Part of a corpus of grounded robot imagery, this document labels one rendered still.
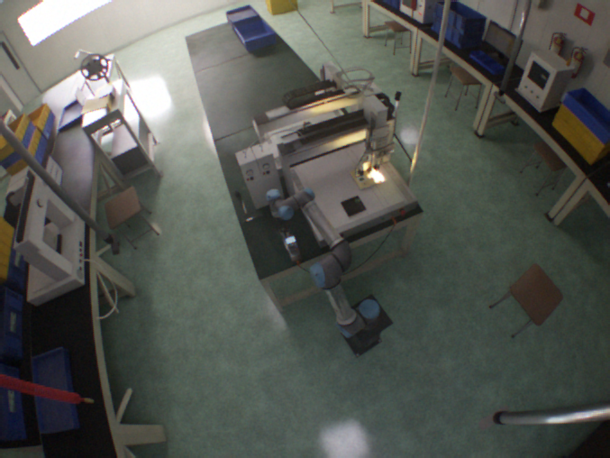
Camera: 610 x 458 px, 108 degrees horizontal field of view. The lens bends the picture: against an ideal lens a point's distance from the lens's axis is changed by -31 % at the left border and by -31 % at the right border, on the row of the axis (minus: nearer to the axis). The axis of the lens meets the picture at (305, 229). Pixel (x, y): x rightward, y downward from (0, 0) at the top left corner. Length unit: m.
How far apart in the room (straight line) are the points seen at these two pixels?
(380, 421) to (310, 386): 0.61
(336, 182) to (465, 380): 1.85
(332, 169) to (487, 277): 1.72
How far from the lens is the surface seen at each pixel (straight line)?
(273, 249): 2.12
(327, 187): 2.21
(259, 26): 4.79
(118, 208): 3.37
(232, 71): 3.87
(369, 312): 1.84
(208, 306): 2.95
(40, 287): 2.91
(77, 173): 3.73
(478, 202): 3.49
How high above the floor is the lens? 2.59
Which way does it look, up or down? 58 degrees down
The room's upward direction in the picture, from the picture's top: 11 degrees counter-clockwise
